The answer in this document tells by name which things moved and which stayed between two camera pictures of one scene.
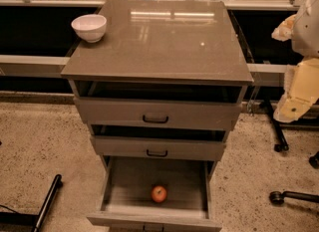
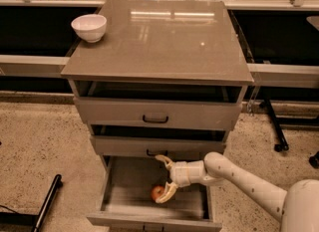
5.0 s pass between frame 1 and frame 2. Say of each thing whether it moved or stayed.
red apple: stayed
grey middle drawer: stayed
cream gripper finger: moved
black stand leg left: stayed
